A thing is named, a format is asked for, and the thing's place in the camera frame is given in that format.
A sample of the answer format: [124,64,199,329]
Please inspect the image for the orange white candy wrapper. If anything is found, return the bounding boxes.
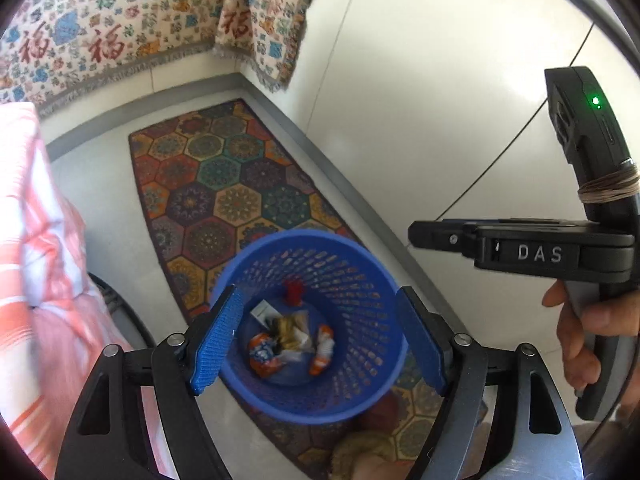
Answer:
[309,325,335,377]

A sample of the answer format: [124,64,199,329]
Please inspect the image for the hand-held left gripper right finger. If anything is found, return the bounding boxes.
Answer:
[395,286,586,480]

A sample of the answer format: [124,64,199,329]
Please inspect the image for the black metal table frame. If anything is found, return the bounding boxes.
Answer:
[87,272,156,351]

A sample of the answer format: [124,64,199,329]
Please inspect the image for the yellow gold wrapper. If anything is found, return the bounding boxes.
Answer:
[272,314,310,350]

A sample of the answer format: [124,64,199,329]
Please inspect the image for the tan rubber band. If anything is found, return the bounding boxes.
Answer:
[577,169,640,205]

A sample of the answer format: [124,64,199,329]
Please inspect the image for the hexagon patterned floor rug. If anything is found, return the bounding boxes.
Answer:
[127,99,491,478]

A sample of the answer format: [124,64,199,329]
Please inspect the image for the white kitchen counter cabinet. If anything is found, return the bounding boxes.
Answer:
[240,0,640,351]

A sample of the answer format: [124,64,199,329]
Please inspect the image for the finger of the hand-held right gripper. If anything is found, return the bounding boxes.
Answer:
[407,219,481,267]

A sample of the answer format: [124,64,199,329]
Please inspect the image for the person's right hand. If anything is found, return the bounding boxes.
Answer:
[542,280,640,397]

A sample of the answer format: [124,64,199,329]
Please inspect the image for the large printed cloth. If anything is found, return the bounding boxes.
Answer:
[0,0,246,121]

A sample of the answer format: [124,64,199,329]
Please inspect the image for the blue plastic waste basket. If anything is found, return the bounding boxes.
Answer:
[209,230,408,427]

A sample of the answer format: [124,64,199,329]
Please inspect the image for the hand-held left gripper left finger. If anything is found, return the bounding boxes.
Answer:
[54,284,246,480]

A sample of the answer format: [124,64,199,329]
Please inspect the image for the small printed cloth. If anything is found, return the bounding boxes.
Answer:
[211,0,331,93]

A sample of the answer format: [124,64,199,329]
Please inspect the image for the orange sauce packet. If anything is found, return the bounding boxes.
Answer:
[248,332,282,378]

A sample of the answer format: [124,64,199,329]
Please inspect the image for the pink striped tablecloth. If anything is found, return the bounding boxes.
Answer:
[0,102,171,478]

